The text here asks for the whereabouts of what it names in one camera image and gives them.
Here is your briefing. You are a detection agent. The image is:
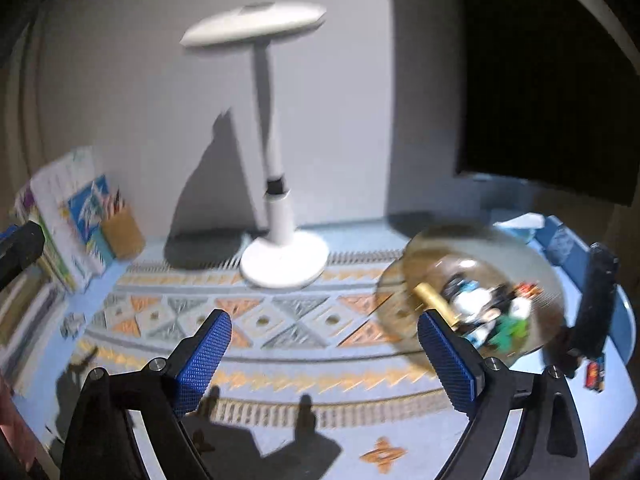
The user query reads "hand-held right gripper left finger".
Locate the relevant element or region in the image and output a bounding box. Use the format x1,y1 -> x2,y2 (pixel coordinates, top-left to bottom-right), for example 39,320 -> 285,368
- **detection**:
60,308 -> 233,480

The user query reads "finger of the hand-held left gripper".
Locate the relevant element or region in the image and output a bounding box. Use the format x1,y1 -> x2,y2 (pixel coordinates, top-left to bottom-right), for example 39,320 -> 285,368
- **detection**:
0,220 -> 47,292

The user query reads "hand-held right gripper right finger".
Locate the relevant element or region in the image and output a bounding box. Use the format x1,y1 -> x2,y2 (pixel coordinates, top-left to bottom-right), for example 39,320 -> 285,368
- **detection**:
417,310 -> 591,480

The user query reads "white charger cube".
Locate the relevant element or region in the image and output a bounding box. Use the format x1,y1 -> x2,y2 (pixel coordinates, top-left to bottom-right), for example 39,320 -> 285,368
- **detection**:
454,287 -> 495,323

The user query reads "yellow rectangular box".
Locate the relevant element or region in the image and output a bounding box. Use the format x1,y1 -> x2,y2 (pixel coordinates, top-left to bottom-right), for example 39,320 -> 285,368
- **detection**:
415,282 -> 463,329

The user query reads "green translucent figurine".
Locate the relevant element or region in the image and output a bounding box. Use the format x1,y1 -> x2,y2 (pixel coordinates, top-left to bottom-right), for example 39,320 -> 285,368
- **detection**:
494,310 -> 532,350

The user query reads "red-clad cartoon figure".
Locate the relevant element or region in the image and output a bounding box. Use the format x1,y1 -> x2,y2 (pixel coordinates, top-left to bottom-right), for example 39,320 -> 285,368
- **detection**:
515,284 -> 544,306

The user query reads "gold ribbed glass bowl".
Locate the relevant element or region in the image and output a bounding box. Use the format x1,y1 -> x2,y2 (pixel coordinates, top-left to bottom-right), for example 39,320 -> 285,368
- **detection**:
377,222 -> 566,368

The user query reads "row of books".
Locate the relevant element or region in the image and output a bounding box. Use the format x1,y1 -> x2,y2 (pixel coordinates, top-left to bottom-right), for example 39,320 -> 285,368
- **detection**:
0,147 -> 112,391

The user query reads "small grey white object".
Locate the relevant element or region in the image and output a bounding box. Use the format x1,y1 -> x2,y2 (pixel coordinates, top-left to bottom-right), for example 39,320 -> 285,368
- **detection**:
60,312 -> 84,339

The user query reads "wooden pen holder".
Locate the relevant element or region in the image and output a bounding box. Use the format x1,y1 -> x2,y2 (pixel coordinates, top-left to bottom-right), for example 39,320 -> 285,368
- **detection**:
100,207 -> 146,261

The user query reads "bunch of pens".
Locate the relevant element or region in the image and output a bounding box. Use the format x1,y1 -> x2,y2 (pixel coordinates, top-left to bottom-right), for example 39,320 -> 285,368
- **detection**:
102,187 -> 127,218

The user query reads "patterned table mat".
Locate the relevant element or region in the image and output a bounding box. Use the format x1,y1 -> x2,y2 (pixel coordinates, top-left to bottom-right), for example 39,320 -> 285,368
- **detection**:
47,220 -> 556,480

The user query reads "small red black item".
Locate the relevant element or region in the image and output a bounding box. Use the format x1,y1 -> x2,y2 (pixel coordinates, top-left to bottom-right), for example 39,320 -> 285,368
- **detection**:
584,355 -> 607,392

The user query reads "black oblong device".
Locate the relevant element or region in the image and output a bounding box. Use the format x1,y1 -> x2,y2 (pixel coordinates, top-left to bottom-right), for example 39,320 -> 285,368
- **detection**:
564,242 -> 619,377

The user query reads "white desk lamp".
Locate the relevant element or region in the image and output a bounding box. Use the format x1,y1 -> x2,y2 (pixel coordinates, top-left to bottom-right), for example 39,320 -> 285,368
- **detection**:
180,0 -> 331,289

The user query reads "black monitor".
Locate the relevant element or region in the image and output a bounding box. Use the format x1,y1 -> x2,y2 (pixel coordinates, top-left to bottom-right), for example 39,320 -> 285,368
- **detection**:
450,0 -> 637,207

